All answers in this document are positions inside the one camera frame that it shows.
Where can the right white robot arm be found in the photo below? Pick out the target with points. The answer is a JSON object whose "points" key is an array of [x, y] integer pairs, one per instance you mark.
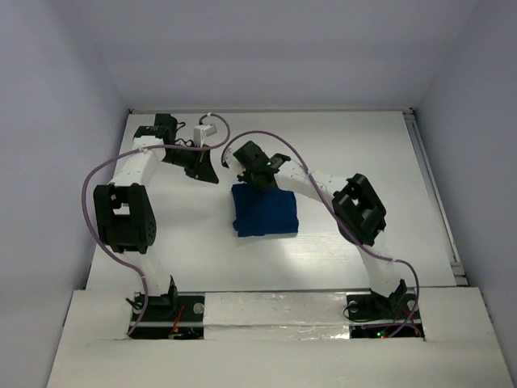
{"points": [[353, 202]]}

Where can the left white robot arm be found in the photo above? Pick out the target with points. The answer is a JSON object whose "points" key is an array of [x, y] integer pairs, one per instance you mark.
{"points": [[123, 211]]}

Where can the aluminium rail at right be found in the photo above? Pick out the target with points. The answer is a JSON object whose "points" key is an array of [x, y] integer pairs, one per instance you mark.
{"points": [[457, 267]]}

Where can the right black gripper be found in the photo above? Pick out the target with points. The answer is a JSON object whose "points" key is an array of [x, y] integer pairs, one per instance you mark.
{"points": [[246, 175]]}

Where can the white foam strip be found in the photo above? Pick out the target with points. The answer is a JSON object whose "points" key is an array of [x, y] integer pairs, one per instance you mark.
{"points": [[297, 316]]}

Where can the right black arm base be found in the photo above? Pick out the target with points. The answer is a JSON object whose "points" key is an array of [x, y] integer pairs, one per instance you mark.
{"points": [[372, 316]]}

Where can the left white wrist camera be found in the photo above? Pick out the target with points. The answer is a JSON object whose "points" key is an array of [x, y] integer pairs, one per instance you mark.
{"points": [[201, 132]]}

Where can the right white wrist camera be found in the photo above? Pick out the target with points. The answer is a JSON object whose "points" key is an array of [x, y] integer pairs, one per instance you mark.
{"points": [[228, 161]]}

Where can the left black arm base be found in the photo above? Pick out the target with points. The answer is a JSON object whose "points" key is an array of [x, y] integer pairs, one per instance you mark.
{"points": [[172, 316]]}

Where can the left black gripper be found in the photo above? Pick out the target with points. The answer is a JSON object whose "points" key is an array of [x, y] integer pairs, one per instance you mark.
{"points": [[198, 165]]}

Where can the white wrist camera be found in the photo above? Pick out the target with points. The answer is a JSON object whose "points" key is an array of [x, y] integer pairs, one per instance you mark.
{"points": [[228, 161], [201, 132]]}

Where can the blue printed t-shirt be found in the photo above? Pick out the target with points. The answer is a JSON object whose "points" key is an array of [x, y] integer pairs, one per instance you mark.
{"points": [[263, 212]]}

